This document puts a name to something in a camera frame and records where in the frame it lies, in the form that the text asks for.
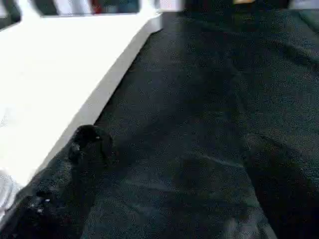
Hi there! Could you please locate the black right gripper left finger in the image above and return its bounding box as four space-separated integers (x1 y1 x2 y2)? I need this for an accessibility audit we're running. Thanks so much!
0 124 113 239

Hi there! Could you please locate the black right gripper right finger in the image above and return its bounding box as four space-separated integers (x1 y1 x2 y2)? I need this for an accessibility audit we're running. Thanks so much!
244 134 319 239

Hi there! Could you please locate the white plastic table top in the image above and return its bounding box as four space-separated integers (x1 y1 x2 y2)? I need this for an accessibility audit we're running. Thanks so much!
0 10 162 200

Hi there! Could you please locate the black table mat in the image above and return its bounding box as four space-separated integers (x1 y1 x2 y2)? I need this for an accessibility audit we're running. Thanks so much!
30 5 319 239

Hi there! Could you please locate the white glass-door cabinet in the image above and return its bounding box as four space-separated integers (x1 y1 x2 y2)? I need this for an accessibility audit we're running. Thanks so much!
0 0 185 16

